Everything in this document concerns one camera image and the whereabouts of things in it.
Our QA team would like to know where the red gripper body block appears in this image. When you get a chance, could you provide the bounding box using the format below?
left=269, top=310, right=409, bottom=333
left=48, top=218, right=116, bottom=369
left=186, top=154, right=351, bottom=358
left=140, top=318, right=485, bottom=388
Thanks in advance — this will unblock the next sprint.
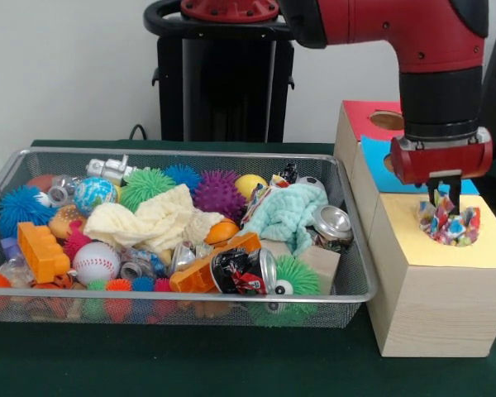
left=390, top=139, right=494, bottom=186

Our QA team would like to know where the colourful patterned cloth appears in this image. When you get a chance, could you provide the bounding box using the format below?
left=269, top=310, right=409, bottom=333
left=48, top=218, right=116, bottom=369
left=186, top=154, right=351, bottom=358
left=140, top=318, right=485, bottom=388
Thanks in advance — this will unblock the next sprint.
left=241, top=173, right=293, bottom=227
left=416, top=192, right=482, bottom=248

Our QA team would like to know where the shallow mesh bin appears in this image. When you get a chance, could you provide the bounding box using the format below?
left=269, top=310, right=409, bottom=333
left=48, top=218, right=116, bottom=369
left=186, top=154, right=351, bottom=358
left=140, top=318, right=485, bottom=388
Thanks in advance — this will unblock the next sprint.
left=0, top=146, right=378, bottom=330

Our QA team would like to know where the wooden box with three holes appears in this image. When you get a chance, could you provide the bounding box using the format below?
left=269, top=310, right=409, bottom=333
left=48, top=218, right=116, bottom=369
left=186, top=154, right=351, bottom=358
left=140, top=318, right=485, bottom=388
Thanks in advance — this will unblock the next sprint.
left=333, top=100, right=496, bottom=359

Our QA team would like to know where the crushed silver can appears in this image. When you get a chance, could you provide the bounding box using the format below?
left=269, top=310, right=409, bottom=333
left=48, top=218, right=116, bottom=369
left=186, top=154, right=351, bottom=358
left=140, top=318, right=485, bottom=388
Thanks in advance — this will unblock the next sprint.
left=312, top=205, right=355, bottom=251

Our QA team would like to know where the mint green waffle cloth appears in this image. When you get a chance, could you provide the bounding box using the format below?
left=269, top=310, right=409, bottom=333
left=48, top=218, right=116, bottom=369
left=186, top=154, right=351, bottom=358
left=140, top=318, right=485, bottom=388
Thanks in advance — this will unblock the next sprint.
left=241, top=183, right=331, bottom=257

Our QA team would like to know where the green fuzzy ball with eyes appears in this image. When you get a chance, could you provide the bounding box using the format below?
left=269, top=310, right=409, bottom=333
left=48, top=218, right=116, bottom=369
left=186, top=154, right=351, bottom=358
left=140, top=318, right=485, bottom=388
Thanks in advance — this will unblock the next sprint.
left=272, top=255, right=322, bottom=297

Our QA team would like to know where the yellow ball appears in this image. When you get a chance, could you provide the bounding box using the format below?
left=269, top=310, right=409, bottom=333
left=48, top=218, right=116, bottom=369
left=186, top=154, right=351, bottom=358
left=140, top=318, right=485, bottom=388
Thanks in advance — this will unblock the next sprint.
left=234, top=174, right=269, bottom=200

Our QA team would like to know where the crushed black red can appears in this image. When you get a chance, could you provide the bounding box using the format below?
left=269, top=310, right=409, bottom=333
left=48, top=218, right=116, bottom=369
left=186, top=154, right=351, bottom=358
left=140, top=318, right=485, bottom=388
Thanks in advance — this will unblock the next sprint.
left=210, top=246, right=279, bottom=297

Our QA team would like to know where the orange toy brick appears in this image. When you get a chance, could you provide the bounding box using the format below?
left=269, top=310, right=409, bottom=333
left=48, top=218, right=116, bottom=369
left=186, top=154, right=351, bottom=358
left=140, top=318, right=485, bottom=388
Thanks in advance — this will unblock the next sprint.
left=17, top=222, right=71, bottom=285
left=169, top=232, right=262, bottom=294

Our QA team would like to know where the cream waffle cloth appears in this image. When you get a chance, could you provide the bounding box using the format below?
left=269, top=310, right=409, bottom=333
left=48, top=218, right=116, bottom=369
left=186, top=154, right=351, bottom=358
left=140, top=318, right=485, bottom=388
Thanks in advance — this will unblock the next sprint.
left=83, top=184, right=227, bottom=253

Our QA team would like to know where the blue globe ball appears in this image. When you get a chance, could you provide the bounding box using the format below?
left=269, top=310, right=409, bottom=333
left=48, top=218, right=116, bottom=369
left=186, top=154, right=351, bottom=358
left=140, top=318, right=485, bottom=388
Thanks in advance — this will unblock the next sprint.
left=73, top=176, right=118, bottom=218

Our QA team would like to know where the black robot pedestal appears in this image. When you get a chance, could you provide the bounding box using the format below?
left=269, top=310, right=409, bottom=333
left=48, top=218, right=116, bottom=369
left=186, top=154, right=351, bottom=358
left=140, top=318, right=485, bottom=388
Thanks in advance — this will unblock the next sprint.
left=143, top=0, right=316, bottom=144

